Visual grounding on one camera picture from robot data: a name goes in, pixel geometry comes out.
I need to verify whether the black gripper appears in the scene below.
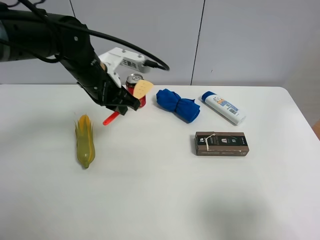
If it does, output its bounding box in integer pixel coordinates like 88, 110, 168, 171
74, 65, 140, 116

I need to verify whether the yellow spatula red handle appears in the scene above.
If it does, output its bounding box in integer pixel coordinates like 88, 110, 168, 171
102, 79, 154, 126

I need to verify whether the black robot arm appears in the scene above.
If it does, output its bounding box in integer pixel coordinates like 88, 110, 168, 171
0, 2, 140, 115

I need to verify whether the red soda can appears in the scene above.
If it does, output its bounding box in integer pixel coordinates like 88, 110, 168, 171
125, 73, 146, 108

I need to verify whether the toy corn cob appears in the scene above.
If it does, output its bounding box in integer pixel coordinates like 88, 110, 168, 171
75, 114, 96, 169

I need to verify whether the blue rolled cloth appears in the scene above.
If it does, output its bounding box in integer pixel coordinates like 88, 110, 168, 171
156, 88, 200, 123

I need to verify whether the brown carton box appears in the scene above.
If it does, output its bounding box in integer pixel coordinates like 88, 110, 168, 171
194, 131, 250, 157

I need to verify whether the white lotion bottle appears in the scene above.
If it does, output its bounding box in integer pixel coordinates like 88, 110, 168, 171
201, 91, 246, 126

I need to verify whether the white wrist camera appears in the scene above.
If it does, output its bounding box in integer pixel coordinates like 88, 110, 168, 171
98, 47, 150, 88

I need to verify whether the black cable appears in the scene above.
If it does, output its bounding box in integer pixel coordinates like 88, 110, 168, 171
14, 0, 171, 71

